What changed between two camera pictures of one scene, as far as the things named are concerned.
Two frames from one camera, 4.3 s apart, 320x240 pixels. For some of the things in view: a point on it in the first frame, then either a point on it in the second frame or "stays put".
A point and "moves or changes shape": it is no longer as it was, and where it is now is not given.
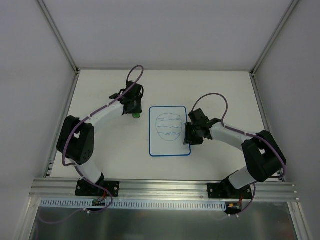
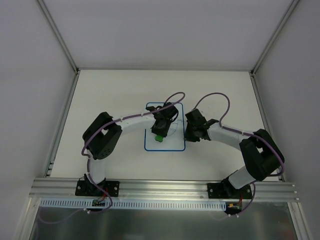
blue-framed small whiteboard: [166, 131] moves or changes shape
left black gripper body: [133, 108] → [160, 129]
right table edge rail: [263, 114] stays put
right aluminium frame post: [291, 6] stays put
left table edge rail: [53, 153] stays put
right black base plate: [228, 191] stays put
